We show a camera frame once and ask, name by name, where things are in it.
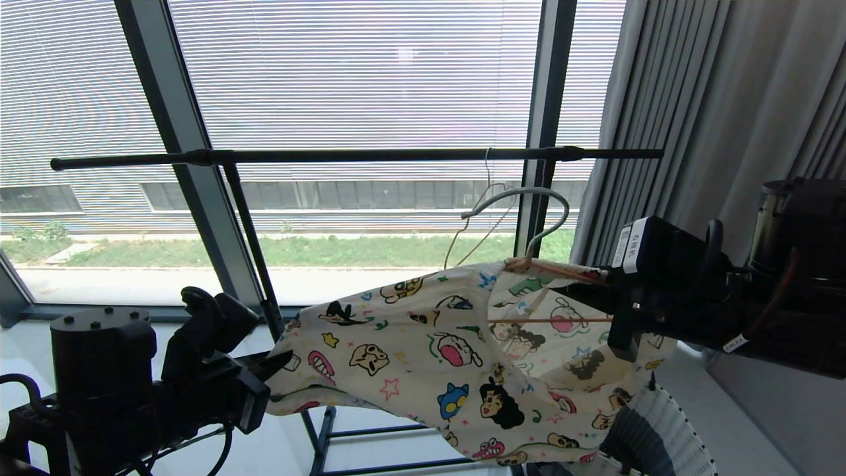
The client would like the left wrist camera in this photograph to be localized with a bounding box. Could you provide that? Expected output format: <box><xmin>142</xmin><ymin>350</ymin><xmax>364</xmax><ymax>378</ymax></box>
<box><xmin>162</xmin><ymin>286</ymin><xmax>261</xmax><ymax>379</ymax></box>

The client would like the cream printed garment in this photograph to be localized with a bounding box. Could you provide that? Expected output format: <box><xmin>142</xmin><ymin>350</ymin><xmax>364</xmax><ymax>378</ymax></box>
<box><xmin>264</xmin><ymin>259</ymin><xmax>679</xmax><ymax>467</ymax></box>

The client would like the black clothes rack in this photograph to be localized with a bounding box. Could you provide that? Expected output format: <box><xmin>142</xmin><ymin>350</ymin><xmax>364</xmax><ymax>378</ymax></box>
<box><xmin>50</xmin><ymin>147</ymin><xmax>665</xmax><ymax>476</ymax></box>

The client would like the window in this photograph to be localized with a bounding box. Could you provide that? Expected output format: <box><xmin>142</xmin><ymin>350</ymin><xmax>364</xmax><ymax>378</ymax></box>
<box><xmin>0</xmin><ymin>0</ymin><xmax>626</xmax><ymax>329</ymax></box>

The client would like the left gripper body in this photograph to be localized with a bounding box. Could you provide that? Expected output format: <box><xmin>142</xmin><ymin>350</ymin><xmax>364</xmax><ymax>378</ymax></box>
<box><xmin>142</xmin><ymin>370</ymin><xmax>272</xmax><ymax>457</ymax></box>

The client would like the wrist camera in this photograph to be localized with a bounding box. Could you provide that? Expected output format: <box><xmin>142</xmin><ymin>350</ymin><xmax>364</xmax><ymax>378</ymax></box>
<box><xmin>162</xmin><ymin>286</ymin><xmax>261</xmax><ymax>379</ymax></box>
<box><xmin>611</xmin><ymin>216</ymin><xmax>718</xmax><ymax>287</ymax></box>

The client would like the black cable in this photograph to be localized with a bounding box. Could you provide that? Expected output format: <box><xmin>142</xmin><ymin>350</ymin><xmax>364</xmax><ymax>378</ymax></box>
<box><xmin>132</xmin><ymin>423</ymin><xmax>234</xmax><ymax>476</ymax></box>
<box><xmin>702</xmin><ymin>219</ymin><xmax>726</xmax><ymax>282</ymax></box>
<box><xmin>0</xmin><ymin>374</ymin><xmax>44</xmax><ymax>425</ymax></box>

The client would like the beige curtain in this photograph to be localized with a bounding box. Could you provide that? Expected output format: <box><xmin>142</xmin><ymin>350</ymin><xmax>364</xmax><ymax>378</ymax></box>
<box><xmin>570</xmin><ymin>0</ymin><xmax>846</xmax><ymax>362</ymax></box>

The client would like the white laundry basket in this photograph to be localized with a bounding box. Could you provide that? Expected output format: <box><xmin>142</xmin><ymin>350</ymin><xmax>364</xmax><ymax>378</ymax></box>
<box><xmin>595</xmin><ymin>377</ymin><xmax>718</xmax><ymax>476</ymax></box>

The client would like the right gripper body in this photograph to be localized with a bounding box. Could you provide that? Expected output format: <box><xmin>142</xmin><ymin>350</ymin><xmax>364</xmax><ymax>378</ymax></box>
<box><xmin>608</xmin><ymin>278</ymin><xmax>748</xmax><ymax>361</ymax></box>

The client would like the pink clothes hanger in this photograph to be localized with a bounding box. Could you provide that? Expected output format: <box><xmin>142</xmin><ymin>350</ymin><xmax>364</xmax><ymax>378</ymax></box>
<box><xmin>461</xmin><ymin>187</ymin><xmax>615</xmax><ymax>325</ymax></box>
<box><xmin>443</xmin><ymin>147</ymin><xmax>523</xmax><ymax>270</ymax></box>

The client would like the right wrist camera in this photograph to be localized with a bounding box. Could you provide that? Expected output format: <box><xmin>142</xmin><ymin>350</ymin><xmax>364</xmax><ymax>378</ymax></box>
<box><xmin>611</xmin><ymin>216</ymin><xmax>718</xmax><ymax>287</ymax></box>

